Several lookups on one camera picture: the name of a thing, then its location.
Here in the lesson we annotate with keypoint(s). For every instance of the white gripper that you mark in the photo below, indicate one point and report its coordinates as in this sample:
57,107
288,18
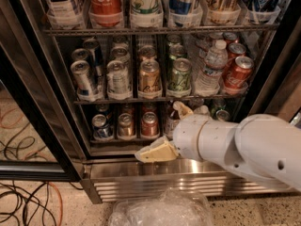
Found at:
185,137

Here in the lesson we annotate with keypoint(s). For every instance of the blue pepsi can front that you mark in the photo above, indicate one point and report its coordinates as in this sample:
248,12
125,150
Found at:
101,127

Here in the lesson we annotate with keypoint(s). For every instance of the blue pepsi can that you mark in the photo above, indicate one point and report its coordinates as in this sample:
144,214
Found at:
106,110
101,127

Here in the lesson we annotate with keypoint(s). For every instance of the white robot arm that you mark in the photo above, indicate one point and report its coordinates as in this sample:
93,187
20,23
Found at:
262,148

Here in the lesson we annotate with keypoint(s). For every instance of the red can bottom shelf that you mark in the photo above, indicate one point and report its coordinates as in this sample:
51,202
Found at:
149,125

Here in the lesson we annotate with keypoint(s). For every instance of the clear water bottle bottom shelf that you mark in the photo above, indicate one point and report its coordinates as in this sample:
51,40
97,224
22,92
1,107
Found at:
202,110

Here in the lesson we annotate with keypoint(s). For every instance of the clear water bottle shelf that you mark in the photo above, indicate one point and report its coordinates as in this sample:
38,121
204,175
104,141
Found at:
202,110
212,67

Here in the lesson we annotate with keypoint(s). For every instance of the green can middle shelf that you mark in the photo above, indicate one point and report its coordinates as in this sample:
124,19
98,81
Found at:
179,78

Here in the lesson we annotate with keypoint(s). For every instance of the green can shelf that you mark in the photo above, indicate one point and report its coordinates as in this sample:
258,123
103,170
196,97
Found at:
179,78
222,115

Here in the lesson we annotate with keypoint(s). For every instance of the gold can bottom shelf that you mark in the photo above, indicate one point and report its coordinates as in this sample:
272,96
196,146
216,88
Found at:
126,125

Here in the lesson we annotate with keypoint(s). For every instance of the gold can shelf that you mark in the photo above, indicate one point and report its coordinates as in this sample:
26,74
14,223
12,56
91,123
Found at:
149,80
126,125
221,12

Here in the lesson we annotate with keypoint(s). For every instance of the green can bottom shelf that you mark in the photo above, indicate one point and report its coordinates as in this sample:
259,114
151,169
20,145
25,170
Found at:
222,115

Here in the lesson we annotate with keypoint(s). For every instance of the gold can middle shelf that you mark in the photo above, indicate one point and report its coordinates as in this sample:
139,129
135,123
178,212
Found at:
149,80

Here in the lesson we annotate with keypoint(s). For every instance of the clear water bottle middle shelf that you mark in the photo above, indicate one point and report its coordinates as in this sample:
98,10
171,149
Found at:
212,67

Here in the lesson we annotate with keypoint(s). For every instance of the blue pepsi can behind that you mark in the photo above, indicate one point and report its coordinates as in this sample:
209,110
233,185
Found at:
106,110

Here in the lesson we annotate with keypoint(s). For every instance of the white can middle shelf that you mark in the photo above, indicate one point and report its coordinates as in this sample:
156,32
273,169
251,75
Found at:
118,80

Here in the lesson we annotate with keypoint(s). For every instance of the stainless fridge base grille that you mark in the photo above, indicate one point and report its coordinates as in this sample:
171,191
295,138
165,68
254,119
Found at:
114,179

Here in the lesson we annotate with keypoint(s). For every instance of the red coca-cola can front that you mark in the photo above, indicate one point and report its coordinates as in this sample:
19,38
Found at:
237,74

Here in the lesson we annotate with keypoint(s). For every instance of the red coca-cola can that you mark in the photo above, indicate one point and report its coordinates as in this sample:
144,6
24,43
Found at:
234,50
237,74

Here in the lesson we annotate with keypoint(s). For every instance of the silver blue can middle shelf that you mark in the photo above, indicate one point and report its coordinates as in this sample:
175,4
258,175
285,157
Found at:
86,85

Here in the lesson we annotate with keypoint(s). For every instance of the dark blue can middle shelf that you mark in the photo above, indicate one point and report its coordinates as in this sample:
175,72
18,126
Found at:
94,48

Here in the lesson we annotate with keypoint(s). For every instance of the dark blue can shelf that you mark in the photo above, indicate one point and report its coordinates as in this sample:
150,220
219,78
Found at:
94,48
260,11

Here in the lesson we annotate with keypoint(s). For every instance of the green white bottle top shelf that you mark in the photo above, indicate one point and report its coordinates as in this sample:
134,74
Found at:
146,13

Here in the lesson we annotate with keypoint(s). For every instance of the blue bottle top shelf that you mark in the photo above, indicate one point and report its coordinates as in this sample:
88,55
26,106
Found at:
184,13

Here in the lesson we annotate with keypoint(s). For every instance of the left glass fridge door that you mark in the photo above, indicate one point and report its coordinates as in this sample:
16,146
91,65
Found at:
29,66

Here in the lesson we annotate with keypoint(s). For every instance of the glass fridge door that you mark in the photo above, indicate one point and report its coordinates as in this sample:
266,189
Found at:
29,66
280,95

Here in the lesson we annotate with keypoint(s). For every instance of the gold can top shelf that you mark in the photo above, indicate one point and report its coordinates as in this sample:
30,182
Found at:
221,12

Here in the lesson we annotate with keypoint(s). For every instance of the right glass fridge door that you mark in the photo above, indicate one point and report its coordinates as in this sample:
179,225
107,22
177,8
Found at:
280,95

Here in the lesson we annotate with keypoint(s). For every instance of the red coca-cola bottle top shelf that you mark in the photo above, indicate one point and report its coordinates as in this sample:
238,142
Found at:
105,10

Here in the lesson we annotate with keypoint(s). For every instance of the dark blue can top shelf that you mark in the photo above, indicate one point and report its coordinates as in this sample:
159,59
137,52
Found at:
260,11

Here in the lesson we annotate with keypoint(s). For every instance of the white tea carton top shelf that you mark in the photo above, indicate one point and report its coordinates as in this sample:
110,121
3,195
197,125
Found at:
65,14

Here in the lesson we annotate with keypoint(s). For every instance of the brown drink bottle white cap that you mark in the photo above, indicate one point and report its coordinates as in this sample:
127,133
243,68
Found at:
172,117

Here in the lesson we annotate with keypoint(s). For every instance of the clear plastic bag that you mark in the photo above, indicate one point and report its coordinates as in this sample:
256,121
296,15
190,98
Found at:
171,208

